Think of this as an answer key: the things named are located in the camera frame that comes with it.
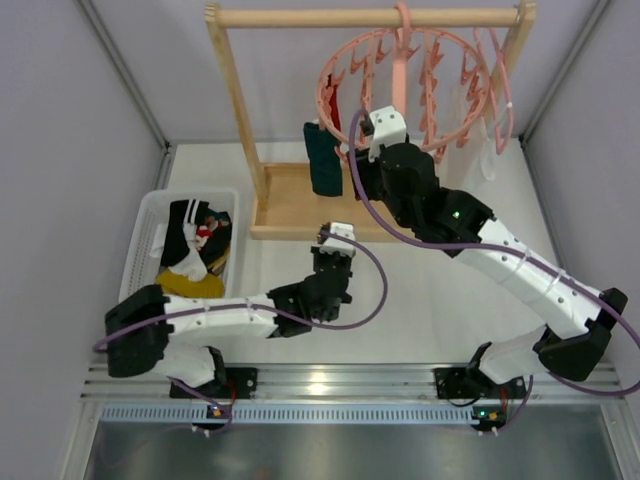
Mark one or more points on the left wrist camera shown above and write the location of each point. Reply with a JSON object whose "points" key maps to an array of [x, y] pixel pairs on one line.
{"points": [[337, 238]]}

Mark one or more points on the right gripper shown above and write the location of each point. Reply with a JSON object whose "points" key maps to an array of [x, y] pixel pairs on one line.
{"points": [[364, 176]]}

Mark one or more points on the wooden clothes rack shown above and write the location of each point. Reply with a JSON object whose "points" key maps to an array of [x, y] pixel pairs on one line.
{"points": [[285, 207]]}

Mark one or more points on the white sock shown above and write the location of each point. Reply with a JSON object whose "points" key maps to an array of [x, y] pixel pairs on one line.
{"points": [[191, 267]]}

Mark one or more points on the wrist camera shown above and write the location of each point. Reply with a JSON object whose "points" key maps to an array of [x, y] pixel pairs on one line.
{"points": [[384, 127], [337, 238]]}

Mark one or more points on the red sock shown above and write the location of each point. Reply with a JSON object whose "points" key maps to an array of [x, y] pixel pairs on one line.
{"points": [[331, 97]]}

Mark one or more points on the white sheer garment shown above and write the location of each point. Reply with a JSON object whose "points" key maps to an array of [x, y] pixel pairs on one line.
{"points": [[473, 164]]}

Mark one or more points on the pink round clip hanger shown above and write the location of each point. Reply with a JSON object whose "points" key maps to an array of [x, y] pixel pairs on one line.
{"points": [[397, 42]]}

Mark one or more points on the teal sock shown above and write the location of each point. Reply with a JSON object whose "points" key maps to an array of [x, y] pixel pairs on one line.
{"points": [[324, 162]]}

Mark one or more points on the black white-striped sock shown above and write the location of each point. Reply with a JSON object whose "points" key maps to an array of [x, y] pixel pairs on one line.
{"points": [[184, 218]]}

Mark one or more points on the dark patterned socks pile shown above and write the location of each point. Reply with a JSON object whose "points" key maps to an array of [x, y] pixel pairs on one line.
{"points": [[213, 240]]}

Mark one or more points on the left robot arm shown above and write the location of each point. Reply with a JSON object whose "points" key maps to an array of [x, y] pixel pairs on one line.
{"points": [[154, 332]]}

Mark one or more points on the aluminium mounting rail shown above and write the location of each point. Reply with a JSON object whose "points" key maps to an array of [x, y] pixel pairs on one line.
{"points": [[332, 394]]}

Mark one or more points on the white plastic basket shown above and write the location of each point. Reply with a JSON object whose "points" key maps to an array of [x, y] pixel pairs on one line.
{"points": [[140, 267]]}

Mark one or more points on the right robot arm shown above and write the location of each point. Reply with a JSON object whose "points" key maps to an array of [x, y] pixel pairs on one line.
{"points": [[403, 194]]}

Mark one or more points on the pink clothes hanger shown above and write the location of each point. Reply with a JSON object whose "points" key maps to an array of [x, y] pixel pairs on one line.
{"points": [[498, 96]]}

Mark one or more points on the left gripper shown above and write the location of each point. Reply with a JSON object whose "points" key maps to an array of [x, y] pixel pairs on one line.
{"points": [[331, 258]]}

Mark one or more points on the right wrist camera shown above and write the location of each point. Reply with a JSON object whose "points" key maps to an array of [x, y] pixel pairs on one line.
{"points": [[384, 127]]}

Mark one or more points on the yellow sock in basket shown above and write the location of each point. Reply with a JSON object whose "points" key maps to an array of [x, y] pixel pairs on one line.
{"points": [[210, 287]]}

